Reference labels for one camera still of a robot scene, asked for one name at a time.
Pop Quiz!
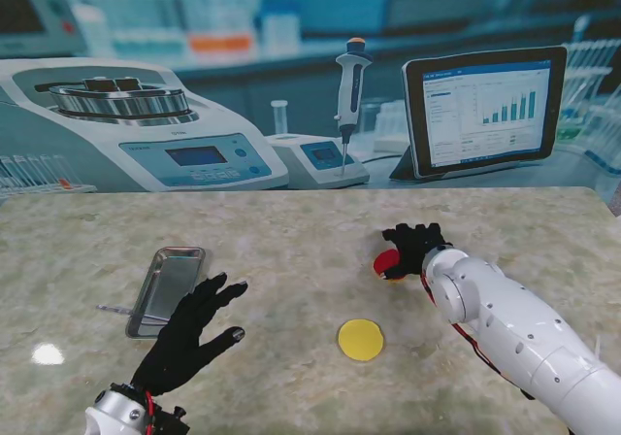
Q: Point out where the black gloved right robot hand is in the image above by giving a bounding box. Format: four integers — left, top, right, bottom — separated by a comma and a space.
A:
381, 221, 455, 281

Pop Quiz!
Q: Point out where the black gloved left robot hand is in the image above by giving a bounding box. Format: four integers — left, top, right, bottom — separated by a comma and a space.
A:
131, 272, 249, 397

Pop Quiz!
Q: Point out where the red round filter paper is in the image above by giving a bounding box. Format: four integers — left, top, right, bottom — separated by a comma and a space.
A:
372, 249, 402, 277

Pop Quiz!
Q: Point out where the yellow-topped clear culture dish lid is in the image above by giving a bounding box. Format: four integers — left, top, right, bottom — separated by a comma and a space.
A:
338, 318, 385, 362

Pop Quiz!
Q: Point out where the rectangular stainless steel tray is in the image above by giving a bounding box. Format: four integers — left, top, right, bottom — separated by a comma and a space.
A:
124, 246, 207, 341

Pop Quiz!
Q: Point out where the printed laboratory scene backdrop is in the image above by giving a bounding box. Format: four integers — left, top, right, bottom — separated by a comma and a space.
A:
0, 0, 621, 194

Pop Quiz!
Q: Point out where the red right wrist cable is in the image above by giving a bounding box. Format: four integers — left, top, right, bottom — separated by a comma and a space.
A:
419, 272, 535, 400

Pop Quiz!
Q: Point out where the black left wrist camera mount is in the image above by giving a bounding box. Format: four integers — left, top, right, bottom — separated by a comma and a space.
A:
152, 405, 191, 435

